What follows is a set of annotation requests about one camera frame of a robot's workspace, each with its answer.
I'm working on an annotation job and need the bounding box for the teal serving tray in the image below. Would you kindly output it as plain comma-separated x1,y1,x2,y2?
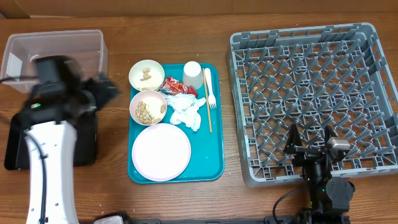
127,62,224,184

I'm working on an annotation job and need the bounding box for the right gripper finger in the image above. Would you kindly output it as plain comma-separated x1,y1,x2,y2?
324,125,337,140
285,124,303,149

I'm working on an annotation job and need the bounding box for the white paper cup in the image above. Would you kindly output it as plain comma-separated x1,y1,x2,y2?
183,61,203,90

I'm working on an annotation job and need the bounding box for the pink round plate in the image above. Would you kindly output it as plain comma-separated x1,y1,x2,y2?
132,123,192,182

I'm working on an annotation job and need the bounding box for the red snack wrapper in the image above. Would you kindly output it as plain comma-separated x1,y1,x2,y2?
160,76,198,97

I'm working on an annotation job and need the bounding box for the crumpled white tissue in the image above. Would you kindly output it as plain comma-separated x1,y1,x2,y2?
161,93,206,132

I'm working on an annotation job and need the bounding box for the pink bowl with peanuts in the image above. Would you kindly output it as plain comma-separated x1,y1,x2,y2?
129,90,167,126

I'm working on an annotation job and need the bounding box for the white plastic fork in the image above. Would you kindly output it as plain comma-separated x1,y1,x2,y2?
204,68,216,109

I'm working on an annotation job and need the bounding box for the wooden chopstick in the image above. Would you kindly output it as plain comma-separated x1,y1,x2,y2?
202,68,213,133

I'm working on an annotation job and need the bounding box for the grey dishwasher rack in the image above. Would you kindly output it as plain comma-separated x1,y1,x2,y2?
226,22,397,187

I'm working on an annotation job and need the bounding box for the black plastic tray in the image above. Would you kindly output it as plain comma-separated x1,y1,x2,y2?
4,113,98,170

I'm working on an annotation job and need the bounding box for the white bowl with rice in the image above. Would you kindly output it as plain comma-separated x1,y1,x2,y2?
129,60,165,91

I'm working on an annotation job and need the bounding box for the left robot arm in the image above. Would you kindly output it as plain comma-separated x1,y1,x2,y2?
20,55,119,223

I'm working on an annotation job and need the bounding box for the clear plastic bin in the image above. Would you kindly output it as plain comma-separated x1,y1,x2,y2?
0,29,109,94

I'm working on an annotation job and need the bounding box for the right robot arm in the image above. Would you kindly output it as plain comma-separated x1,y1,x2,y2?
284,124,355,223

